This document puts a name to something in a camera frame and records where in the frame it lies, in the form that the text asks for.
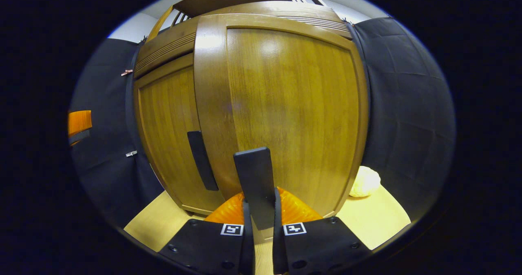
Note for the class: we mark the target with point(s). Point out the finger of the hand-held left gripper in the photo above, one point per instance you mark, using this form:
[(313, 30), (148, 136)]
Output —
[(79, 122)]

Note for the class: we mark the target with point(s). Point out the pale yellow round object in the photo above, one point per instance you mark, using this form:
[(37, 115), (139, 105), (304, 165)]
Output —
[(365, 181)]

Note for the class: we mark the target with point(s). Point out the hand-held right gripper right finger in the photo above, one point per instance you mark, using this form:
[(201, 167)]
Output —
[(318, 246)]

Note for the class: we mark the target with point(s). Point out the wooden double-door shoe cabinet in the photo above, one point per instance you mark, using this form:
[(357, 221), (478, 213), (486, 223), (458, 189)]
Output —
[(171, 42)]

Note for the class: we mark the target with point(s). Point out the wooden cabinet door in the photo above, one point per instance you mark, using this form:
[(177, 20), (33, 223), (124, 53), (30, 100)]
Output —
[(171, 124), (293, 103)]

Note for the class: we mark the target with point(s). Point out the white clip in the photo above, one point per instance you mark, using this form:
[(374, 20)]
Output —
[(131, 154)]

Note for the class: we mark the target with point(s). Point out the black backdrop cloth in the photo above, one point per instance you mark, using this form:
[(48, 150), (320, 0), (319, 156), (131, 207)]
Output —
[(408, 103)]

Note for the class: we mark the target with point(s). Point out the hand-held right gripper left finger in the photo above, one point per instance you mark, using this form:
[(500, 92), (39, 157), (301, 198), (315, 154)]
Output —
[(212, 246)]

